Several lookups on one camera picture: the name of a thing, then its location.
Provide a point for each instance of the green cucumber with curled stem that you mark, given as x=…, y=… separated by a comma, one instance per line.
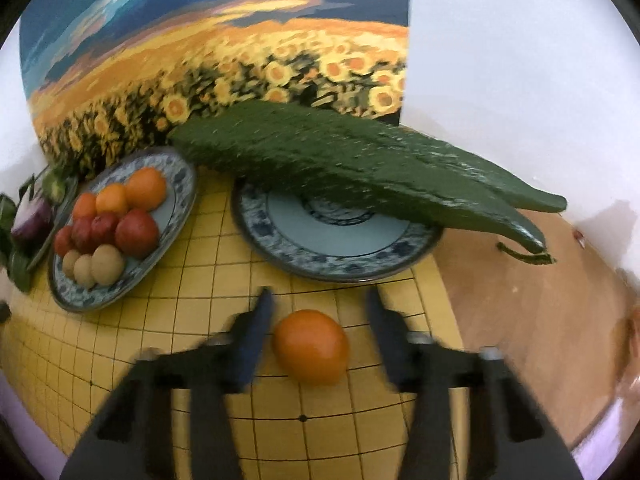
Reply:
x=350, y=180

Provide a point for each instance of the sunflower field painting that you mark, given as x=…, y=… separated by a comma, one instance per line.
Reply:
x=200, y=35

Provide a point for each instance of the purple fluffy blanket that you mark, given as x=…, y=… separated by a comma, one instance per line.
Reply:
x=600, y=445

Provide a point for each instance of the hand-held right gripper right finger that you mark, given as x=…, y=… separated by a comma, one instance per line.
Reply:
x=387, y=345

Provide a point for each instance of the yellow grid board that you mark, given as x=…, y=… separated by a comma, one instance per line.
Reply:
x=175, y=320

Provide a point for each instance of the large blue patterned plate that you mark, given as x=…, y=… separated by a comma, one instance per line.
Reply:
x=167, y=210

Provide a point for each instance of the halved red onion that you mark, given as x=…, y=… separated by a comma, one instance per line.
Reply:
x=30, y=217

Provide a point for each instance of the small blue patterned plate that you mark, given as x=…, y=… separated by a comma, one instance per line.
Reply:
x=55, y=225

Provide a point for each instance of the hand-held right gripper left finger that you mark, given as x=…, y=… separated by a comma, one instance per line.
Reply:
x=252, y=345

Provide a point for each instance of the green leafy vegetable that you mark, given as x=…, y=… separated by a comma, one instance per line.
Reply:
x=15, y=267

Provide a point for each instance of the large red plum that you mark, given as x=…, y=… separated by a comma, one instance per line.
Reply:
x=136, y=231

